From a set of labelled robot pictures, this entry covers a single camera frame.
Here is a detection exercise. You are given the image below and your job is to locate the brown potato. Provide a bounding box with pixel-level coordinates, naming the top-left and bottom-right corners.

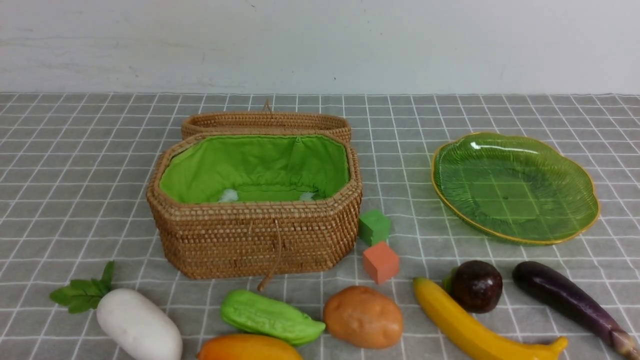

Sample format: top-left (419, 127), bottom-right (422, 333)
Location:
top-left (323, 285), bottom-right (403, 349)

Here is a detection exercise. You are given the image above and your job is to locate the orange mango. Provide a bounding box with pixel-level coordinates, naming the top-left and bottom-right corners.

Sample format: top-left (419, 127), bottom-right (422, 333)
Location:
top-left (197, 333), bottom-right (302, 360)

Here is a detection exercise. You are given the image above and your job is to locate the dark purple mangosteen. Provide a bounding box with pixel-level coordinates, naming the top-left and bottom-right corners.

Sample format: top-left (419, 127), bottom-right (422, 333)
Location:
top-left (442, 260), bottom-right (503, 314)

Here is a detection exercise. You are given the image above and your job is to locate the white radish with leaves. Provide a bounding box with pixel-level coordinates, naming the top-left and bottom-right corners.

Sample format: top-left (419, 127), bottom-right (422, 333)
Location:
top-left (49, 260), bottom-right (183, 360)

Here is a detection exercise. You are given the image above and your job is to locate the purple eggplant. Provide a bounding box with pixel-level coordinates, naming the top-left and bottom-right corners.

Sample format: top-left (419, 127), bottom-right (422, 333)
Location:
top-left (511, 260), bottom-right (640, 360)

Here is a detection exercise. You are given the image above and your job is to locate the yellow banana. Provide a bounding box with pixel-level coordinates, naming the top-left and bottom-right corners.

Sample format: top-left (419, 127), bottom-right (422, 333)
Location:
top-left (413, 276), bottom-right (569, 360)

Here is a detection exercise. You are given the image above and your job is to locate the green foam cube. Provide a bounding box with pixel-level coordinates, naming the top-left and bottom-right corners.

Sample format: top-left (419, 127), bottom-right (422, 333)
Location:
top-left (358, 209), bottom-right (392, 247)

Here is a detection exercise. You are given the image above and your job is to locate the woven rattan basket lid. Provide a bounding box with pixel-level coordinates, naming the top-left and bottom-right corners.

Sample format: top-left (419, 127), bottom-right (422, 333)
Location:
top-left (181, 101), bottom-right (352, 142)

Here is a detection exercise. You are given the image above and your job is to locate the woven rattan basket green lining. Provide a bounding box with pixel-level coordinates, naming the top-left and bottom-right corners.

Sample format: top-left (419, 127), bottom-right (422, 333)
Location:
top-left (146, 131), bottom-right (364, 280)

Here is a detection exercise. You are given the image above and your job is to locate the orange foam cube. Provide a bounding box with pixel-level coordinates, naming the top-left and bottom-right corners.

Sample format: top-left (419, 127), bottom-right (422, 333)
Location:
top-left (362, 242), bottom-right (400, 285)

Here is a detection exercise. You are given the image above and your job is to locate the green glass leaf plate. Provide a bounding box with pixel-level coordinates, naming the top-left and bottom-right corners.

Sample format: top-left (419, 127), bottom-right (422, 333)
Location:
top-left (430, 132), bottom-right (601, 246)

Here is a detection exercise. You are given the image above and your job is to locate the grey checked tablecloth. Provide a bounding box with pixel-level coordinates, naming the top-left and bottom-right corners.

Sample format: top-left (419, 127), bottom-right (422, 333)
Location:
top-left (0, 93), bottom-right (640, 360)

